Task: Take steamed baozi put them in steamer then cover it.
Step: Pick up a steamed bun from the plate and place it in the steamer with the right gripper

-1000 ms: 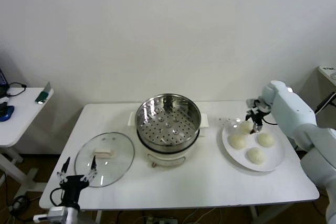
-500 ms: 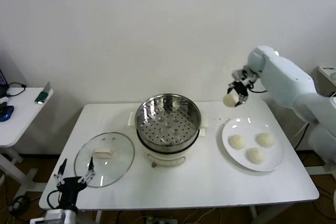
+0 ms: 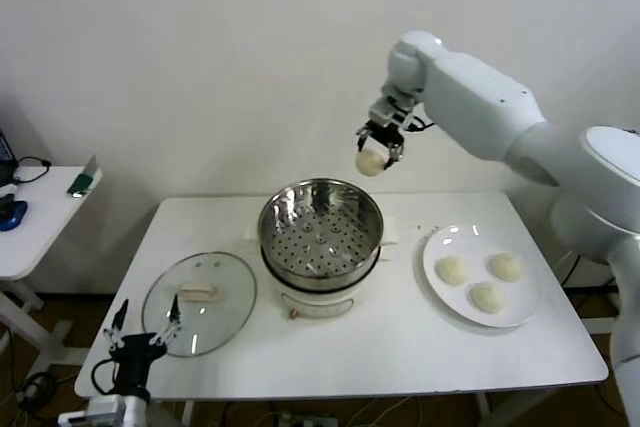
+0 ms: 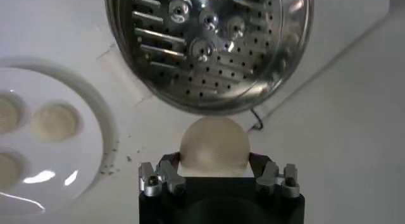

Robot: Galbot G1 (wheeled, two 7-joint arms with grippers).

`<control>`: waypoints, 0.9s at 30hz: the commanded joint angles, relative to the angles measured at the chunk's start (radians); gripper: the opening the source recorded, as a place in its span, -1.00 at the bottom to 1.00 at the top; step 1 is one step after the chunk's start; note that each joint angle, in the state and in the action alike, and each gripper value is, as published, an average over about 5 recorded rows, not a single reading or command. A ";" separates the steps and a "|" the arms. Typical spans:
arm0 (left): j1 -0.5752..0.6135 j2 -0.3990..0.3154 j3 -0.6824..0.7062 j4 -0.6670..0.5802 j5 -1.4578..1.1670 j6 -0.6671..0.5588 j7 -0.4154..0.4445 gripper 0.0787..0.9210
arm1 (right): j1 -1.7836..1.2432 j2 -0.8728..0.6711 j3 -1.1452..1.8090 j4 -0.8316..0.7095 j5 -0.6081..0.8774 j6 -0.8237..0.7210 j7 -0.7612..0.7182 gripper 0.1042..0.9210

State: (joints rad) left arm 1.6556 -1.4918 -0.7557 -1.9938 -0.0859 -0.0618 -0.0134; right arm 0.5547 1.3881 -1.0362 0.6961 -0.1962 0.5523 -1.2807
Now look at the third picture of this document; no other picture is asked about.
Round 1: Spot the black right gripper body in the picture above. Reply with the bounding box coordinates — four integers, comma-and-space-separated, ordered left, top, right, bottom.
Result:
363, 119, 406, 148

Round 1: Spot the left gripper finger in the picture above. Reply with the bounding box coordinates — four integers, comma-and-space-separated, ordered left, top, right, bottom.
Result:
151, 293, 183, 348
103, 298, 130, 351

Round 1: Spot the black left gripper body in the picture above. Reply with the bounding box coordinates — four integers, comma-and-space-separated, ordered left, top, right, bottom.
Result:
110, 333, 167, 396

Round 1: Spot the white steamed baozi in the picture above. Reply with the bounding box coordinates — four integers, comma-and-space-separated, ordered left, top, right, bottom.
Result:
468, 280, 507, 315
354, 145, 390, 178
436, 255, 472, 288
487, 252, 526, 282

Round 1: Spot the round glass pot lid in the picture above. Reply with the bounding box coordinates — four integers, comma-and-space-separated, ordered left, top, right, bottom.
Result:
141, 251, 258, 359

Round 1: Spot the stainless steel steamer basket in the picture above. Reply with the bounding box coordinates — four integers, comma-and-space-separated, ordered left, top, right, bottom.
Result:
243, 177, 400, 294

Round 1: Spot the white side table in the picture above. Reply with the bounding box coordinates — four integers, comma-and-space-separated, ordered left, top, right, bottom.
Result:
0, 165, 104, 373

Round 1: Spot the white round plate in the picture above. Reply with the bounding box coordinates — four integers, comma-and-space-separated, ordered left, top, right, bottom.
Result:
413, 223, 544, 329

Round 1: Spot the white electric cooking pot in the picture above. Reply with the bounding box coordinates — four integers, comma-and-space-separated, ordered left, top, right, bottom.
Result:
259, 241, 396, 322

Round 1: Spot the blue computer mouse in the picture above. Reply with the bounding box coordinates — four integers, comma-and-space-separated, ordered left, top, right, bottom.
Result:
0, 199, 29, 233

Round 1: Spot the dark laptop computer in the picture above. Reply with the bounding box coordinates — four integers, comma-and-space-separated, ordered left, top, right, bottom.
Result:
0, 129, 16, 187

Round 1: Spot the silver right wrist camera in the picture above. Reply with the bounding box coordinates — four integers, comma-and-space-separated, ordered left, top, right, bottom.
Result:
368, 91, 419, 127

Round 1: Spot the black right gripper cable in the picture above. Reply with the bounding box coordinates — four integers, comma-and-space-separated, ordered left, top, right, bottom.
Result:
404, 114, 436, 134

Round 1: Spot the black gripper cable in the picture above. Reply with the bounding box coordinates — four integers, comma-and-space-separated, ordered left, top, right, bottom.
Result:
91, 357, 124, 397
404, 114, 436, 134

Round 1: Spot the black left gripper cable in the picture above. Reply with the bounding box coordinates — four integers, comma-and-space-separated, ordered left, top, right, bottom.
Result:
91, 357, 124, 397

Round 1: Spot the black floor cable bundle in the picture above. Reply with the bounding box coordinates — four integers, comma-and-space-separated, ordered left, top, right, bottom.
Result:
17, 370, 59, 413

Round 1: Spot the green handled metal scraper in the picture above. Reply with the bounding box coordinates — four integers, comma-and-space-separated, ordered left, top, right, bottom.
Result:
66, 154, 100, 198

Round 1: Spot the black cable with plug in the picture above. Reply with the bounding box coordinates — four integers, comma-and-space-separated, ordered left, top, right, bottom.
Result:
10, 155, 52, 186

